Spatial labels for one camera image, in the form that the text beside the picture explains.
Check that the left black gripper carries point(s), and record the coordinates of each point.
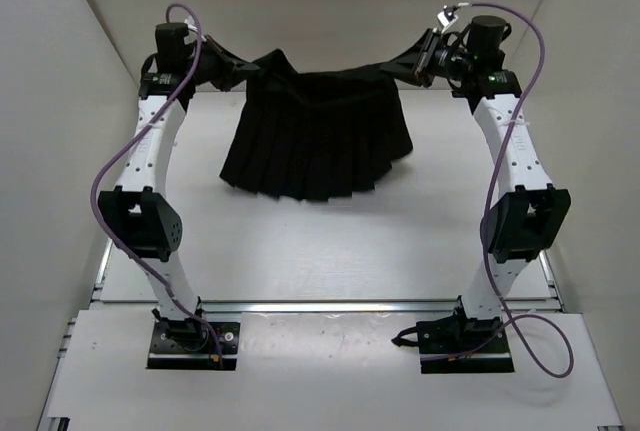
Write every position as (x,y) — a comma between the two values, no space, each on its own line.
(227,55)

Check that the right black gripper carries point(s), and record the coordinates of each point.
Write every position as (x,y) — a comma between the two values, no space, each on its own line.
(407,73)

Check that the black skirt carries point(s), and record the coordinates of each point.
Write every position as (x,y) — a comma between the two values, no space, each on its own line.
(315,136)

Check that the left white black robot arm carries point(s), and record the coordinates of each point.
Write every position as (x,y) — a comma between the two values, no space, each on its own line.
(136,213)

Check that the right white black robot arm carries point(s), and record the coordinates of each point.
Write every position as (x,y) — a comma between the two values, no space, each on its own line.
(525,209)

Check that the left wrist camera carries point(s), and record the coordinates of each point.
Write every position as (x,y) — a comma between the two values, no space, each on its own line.
(171,62)

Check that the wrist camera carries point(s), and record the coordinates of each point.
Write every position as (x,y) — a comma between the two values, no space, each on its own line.
(171,62)
(484,37)

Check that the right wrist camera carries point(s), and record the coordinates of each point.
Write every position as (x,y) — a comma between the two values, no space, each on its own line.
(484,37)

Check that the aluminium front rail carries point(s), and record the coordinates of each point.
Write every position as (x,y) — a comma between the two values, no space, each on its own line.
(333,307)

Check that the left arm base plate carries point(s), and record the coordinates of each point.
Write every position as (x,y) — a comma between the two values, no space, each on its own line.
(186,345)

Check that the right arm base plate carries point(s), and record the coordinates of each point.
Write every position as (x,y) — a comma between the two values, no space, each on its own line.
(449,346)

